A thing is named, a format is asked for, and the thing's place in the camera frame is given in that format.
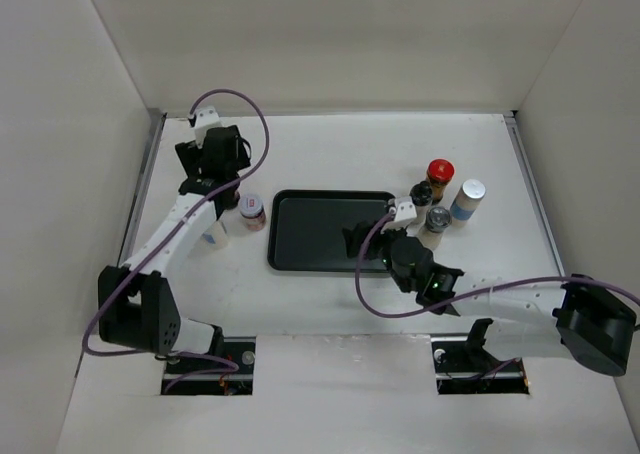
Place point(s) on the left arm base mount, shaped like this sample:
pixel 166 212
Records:
pixel 228 372

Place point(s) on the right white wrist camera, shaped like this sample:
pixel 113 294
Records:
pixel 403 213

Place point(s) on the clear lid spice jar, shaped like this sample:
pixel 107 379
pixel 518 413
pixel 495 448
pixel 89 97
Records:
pixel 437 221

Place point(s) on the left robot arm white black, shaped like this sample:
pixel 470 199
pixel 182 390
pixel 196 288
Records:
pixel 137 306

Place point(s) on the black plastic tray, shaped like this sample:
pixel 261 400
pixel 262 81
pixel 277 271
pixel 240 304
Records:
pixel 306 229

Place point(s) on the white lid sauce jar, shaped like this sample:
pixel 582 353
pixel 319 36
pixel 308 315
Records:
pixel 251 208

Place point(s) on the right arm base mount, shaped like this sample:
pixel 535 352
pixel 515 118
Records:
pixel 463 367

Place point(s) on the left silver lid salt canister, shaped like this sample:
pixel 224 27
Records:
pixel 216 236

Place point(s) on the right silver lid salt canister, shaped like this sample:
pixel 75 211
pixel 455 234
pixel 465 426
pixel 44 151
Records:
pixel 467 200

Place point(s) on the silver lid salt canister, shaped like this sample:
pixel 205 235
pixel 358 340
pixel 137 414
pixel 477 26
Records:
pixel 216 236
pixel 467 200

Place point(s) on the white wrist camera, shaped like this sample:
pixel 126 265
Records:
pixel 205 118
pixel 403 213

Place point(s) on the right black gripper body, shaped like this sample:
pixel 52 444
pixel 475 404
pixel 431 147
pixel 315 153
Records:
pixel 386 254

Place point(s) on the red lid chili jar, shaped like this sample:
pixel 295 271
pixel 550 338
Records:
pixel 439 174

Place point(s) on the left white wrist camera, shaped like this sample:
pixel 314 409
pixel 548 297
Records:
pixel 205 118

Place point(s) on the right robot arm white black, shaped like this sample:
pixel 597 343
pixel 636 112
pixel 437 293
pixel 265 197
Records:
pixel 571 317

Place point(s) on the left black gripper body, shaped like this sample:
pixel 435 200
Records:
pixel 240 163

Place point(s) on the black cap seasoning bottle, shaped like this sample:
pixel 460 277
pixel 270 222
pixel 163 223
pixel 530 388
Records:
pixel 422 196

